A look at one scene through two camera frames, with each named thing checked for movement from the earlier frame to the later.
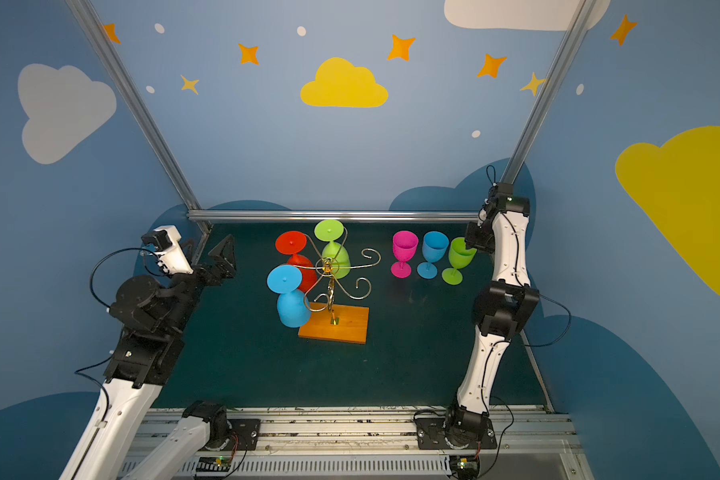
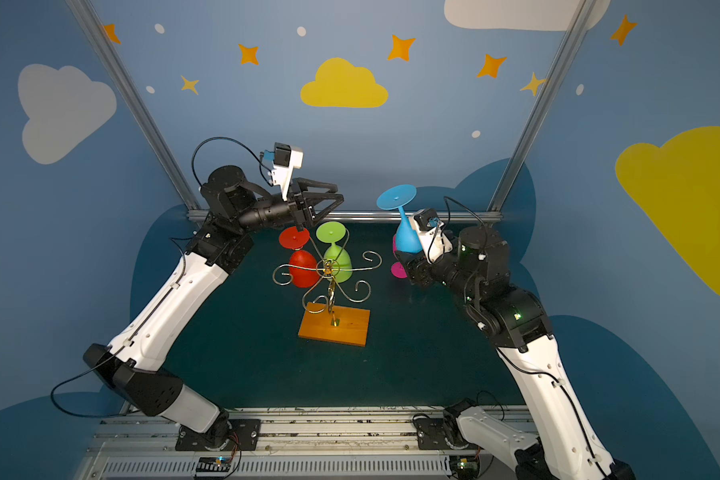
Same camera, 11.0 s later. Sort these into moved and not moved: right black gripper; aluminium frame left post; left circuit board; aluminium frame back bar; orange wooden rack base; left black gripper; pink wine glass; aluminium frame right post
Moved: left black gripper; right black gripper
Not moved: left circuit board; aluminium frame right post; orange wooden rack base; aluminium frame back bar; aluminium frame left post; pink wine glass
